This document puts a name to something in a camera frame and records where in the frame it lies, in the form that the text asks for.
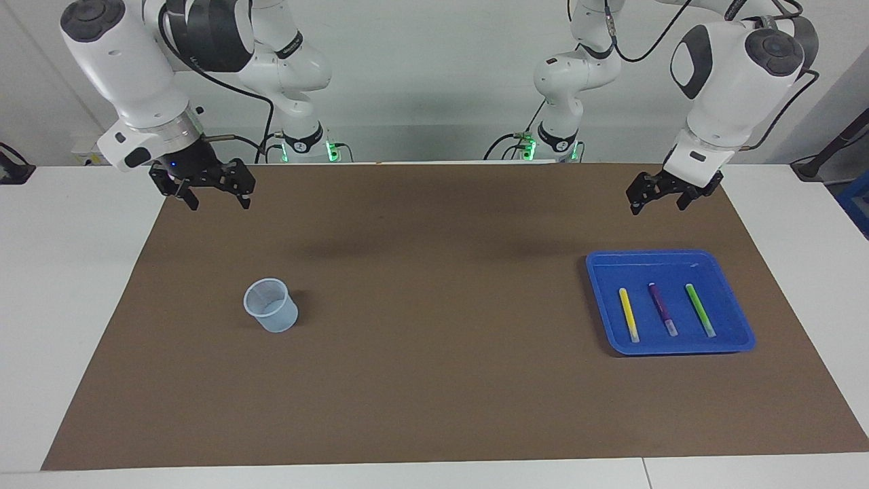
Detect green pen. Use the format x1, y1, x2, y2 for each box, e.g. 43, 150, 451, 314
685, 283, 717, 338

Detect purple pen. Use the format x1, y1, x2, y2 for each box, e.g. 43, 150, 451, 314
648, 282, 679, 338

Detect yellow pen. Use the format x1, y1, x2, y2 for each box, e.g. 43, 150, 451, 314
618, 287, 641, 344

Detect blue plastic tray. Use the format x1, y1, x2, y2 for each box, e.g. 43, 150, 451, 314
585, 249, 756, 357

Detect translucent plastic cup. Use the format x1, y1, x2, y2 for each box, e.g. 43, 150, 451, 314
243, 277, 299, 333

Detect black stand pole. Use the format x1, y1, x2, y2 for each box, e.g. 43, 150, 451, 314
791, 107, 869, 183

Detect blue crate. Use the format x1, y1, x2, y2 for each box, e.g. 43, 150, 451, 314
835, 170, 869, 238

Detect brown table mat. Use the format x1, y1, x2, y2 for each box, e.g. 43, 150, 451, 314
41, 162, 869, 471

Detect black right base cable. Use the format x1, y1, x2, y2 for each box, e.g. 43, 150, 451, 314
255, 132, 286, 164

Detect black base cable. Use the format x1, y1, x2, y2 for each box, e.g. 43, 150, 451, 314
255, 132, 286, 164
483, 101, 547, 162

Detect white wall socket box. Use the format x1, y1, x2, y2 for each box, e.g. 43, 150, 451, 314
71, 132, 109, 167

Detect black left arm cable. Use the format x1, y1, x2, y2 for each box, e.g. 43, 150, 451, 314
567, 0, 820, 151

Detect black left base cable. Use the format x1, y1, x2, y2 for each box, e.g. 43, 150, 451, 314
483, 101, 547, 162

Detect black clamp mount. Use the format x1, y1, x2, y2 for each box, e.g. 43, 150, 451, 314
0, 141, 36, 185

